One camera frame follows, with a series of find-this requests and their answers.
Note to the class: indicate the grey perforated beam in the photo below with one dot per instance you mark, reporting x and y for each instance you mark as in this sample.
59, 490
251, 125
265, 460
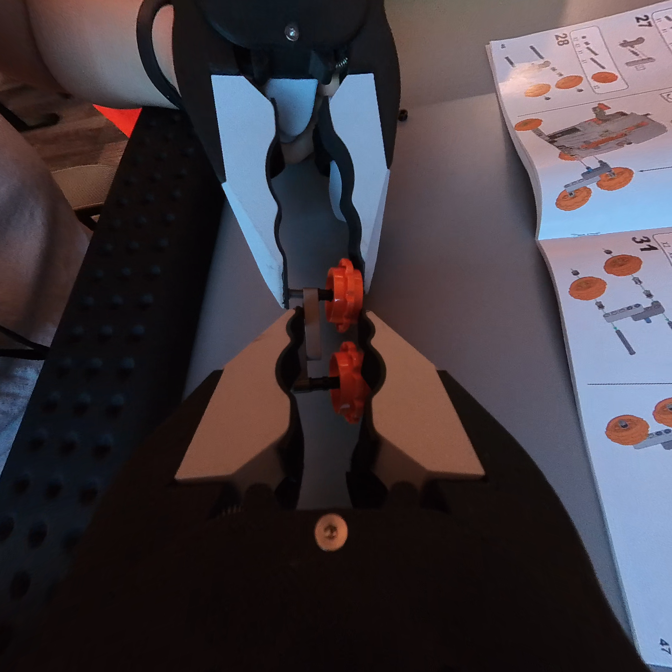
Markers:
313, 325

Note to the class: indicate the person's left hand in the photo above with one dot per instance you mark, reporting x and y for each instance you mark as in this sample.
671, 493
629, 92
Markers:
298, 151

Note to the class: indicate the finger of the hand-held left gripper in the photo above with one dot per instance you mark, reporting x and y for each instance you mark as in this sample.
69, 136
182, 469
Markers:
367, 157
241, 157

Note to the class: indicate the white instruction booklet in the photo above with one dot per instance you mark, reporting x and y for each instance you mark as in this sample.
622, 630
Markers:
603, 341

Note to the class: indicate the orange gear wheel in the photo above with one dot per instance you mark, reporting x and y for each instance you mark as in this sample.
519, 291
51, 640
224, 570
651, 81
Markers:
344, 309
346, 393

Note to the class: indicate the grey desk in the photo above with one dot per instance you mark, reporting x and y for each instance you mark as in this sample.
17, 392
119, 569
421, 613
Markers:
462, 252

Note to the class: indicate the black perforated panel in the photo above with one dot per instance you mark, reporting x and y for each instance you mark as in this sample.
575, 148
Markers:
105, 315

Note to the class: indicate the person's left forearm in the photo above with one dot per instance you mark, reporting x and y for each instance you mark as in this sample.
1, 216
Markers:
94, 52

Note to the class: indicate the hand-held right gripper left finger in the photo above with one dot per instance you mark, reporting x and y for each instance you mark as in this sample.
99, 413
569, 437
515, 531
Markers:
236, 420

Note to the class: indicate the orange plastic seat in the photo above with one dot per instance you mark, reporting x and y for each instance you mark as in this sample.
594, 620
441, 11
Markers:
118, 118

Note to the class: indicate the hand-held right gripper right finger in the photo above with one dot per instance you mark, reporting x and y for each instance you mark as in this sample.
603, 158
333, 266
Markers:
425, 420

